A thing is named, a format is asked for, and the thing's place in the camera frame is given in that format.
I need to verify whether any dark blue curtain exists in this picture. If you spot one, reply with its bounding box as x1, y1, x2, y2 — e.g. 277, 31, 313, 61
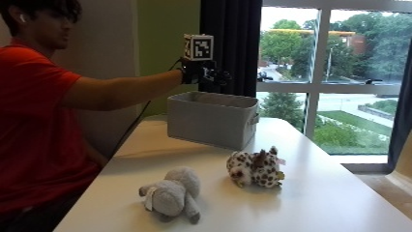
199, 0, 264, 99
387, 38, 412, 172

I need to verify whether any white marker cube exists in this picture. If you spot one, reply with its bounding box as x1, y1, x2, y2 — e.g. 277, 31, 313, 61
183, 33, 215, 62

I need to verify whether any grey fabric storage basket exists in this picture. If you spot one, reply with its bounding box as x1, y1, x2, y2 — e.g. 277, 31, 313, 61
167, 91, 261, 152

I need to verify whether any spotted giraffe soft toy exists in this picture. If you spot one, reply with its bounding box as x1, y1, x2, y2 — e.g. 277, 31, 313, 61
225, 145, 287, 189

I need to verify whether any grey lamb soft toy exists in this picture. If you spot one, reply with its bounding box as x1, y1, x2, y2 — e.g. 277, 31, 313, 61
137, 165, 203, 225

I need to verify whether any the person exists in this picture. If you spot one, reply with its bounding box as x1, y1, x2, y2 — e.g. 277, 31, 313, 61
0, 0, 185, 232

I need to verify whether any window with white frame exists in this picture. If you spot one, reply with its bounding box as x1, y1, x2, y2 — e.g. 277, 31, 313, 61
255, 0, 412, 165

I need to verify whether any black cable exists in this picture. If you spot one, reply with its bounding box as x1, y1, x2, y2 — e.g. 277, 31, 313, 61
108, 57, 183, 160

